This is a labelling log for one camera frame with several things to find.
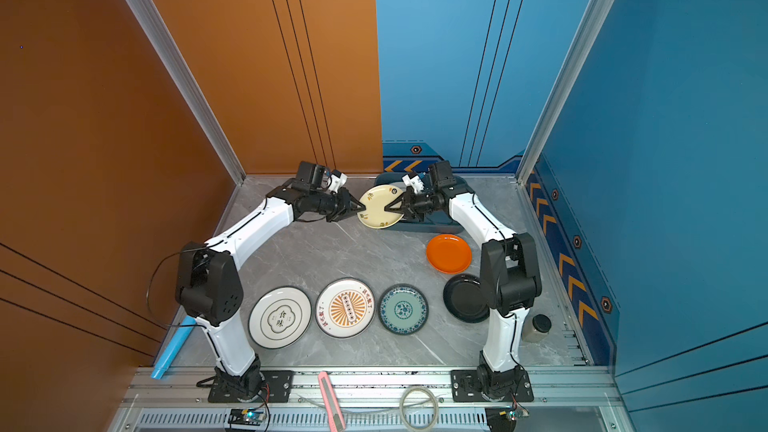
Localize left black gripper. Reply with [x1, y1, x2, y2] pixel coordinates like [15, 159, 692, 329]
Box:
[310, 188, 368, 223]

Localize cream yellow plate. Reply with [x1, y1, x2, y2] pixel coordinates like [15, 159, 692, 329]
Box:
[358, 184, 403, 229]

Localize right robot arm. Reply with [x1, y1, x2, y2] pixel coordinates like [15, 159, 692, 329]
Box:
[384, 176, 542, 401]

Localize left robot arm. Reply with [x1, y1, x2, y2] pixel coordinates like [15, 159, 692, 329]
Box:
[175, 179, 366, 402]

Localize teal plastic bin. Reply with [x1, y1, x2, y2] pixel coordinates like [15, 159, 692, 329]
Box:
[374, 172, 464, 235]

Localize orange plate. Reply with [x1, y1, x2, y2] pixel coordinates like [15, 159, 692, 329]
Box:
[426, 234, 473, 275]

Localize sunburst plate front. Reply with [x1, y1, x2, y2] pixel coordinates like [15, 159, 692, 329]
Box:
[315, 278, 376, 339]

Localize black plate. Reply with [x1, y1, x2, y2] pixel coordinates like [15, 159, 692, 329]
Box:
[443, 273, 490, 324]

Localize teal patterned plate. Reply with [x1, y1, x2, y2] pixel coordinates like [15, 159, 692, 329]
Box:
[378, 284, 429, 336]

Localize large white flower plate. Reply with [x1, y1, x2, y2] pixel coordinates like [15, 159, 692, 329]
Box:
[248, 286, 312, 350]

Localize small jar black lid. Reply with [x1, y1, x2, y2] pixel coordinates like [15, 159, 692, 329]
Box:
[522, 313, 552, 343]

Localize pink utility knife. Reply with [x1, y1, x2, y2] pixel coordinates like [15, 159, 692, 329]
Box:
[317, 371, 347, 432]

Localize blue cylindrical tube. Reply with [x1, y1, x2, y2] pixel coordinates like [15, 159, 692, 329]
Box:
[151, 316, 197, 380]

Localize left circuit board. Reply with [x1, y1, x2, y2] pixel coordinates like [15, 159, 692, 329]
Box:
[225, 408, 271, 431]

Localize circuit board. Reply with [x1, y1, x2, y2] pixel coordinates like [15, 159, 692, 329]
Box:
[485, 406, 530, 432]
[225, 408, 271, 431]

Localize right circuit board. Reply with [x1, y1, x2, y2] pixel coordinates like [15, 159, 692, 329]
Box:
[485, 406, 530, 432]

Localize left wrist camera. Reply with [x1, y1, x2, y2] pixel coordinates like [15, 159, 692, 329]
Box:
[295, 161, 348, 193]

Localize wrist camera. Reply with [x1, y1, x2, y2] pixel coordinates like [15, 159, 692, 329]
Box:
[295, 161, 348, 193]
[402, 161, 457, 194]

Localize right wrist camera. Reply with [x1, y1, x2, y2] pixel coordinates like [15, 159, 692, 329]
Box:
[402, 161, 457, 194]

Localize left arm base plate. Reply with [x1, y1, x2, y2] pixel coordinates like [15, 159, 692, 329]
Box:
[207, 370, 294, 405]

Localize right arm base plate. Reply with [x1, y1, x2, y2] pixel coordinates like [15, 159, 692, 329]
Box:
[450, 367, 534, 403]

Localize coiled white cable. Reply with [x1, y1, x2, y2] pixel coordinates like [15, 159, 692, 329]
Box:
[398, 386, 440, 432]

